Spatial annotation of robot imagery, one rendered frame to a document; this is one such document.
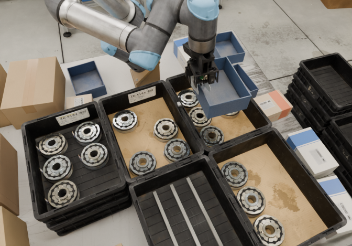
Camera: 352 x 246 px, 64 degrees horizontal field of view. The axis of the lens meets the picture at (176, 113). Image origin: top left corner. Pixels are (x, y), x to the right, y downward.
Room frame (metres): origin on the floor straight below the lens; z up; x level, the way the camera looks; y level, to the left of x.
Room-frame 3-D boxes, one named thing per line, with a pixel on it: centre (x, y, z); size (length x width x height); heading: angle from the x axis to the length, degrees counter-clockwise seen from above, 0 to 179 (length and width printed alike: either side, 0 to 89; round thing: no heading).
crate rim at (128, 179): (0.61, 0.11, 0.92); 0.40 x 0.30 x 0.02; 25
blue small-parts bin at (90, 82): (1.01, 0.47, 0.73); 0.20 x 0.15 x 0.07; 26
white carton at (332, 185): (0.37, -0.62, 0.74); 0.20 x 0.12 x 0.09; 15
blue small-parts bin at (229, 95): (0.67, -0.14, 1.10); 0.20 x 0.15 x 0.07; 20
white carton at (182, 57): (1.23, -0.07, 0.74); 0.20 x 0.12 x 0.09; 24
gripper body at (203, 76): (0.61, -0.07, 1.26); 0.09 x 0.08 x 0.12; 18
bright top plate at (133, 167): (0.48, 0.12, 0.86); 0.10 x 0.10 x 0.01
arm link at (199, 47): (0.62, -0.07, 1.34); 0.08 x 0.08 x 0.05
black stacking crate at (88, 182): (0.48, 0.38, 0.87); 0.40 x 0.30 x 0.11; 25
